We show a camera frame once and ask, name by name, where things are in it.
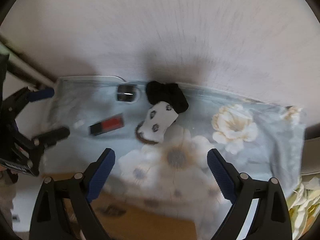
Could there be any red and black lipstick box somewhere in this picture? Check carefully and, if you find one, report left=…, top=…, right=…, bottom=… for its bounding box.
left=89, top=114, right=125, bottom=136

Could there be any black fluffy sock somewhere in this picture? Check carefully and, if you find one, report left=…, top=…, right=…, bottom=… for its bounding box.
left=145, top=81, right=189, bottom=114

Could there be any yellow floral blanket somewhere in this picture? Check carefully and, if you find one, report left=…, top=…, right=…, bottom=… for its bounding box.
left=287, top=174, right=319, bottom=239

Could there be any brown cardboard box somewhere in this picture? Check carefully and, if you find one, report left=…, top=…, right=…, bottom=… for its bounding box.
left=43, top=171, right=196, bottom=239

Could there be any floral light blue tablecloth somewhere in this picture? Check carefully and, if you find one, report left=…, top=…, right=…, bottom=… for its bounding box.
left=43, top=79, right=305, bottom=236

